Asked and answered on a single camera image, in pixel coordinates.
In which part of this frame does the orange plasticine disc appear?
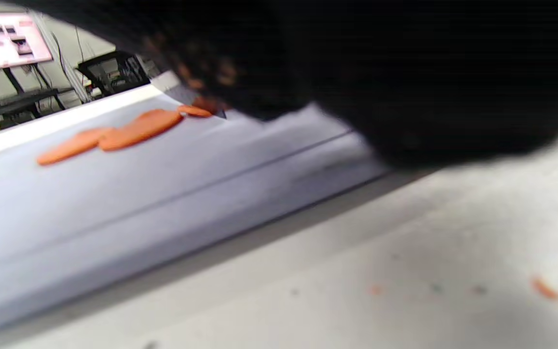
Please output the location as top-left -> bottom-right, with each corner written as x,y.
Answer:
99,109 -> 184,152
178,105 -> 213,118
37,127 -> 115,166

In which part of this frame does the person's right hand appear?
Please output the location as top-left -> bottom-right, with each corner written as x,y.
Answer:
0,0 -> 558,170

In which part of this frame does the black keyboard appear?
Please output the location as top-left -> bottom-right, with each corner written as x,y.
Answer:
0,89 -> 60,117

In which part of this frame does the blue grey cutting board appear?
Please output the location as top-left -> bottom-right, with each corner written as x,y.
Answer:
0,90 -> 388,340

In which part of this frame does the monitor with pink screen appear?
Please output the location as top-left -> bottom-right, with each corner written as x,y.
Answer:
0,12 -> 53,74

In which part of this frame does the black frame chair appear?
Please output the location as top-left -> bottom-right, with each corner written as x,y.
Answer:
77,51 -> 151,97

